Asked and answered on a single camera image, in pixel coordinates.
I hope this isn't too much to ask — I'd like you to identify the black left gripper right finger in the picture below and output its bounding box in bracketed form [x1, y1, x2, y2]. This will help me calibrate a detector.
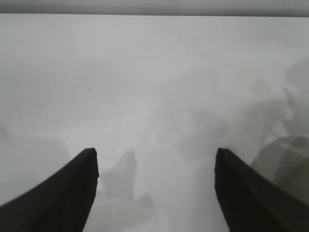
[214, 147, 309, 232]

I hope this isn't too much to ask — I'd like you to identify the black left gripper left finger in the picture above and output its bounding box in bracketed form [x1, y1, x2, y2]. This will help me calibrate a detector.
[0, 147, 100, 232]

